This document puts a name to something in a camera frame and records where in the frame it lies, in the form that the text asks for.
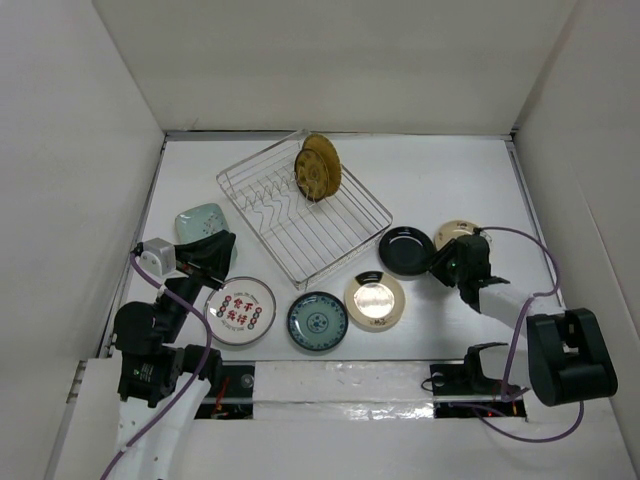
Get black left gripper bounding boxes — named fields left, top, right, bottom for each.
left=157, top=227, right=235, bottom=340

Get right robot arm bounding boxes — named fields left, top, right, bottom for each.
left=285, top=229, right=618, bottom=407

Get cream plate with drawings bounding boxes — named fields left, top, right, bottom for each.
left=434, top=220, right=480, bottom=251

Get black plate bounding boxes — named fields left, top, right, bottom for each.
left=378, top=226, right=436, bottom=276

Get pale green rectangular dish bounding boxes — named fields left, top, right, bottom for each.
left=174, top=203, right=231, bottom=245

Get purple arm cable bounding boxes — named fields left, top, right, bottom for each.
left=97, top=247, right=214, bottom=480
left=472, top=226, right=586, bottom=442

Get blue green patterned bowl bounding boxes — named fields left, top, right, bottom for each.
left=286, top=291, right=349, bottom=353

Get wire dish rack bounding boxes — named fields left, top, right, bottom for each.
left=216, top=130, right=392, bottom=290

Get white plate red characters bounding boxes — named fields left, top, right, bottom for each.
left=203, top=276, right=276, bottom=346

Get brown yellow patterned plate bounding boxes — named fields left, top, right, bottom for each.
left=294, top=149, right=329, bottom=202

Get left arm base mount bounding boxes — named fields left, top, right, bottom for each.
left=195, top=362, right=255, bottom=420

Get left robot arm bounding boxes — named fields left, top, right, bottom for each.
left=101, top=230, right=236, bottom=479

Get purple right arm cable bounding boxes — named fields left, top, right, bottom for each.
left=472, top=226, right=586, bottom=442

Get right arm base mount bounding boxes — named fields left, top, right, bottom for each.
left=421, top=363, right=527, bottom=419

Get cream bowl black rim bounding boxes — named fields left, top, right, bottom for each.
left=344, top=271, right=406, bottom=332

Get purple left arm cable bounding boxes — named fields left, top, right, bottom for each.
left=97, top=247, right=214, bottom=480

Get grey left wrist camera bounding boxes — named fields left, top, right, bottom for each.
left=139, top=238, right=177, bottom=278

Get yellow woven pattern plate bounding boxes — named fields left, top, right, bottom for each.
left=303, top=133, right=342, bottom=197

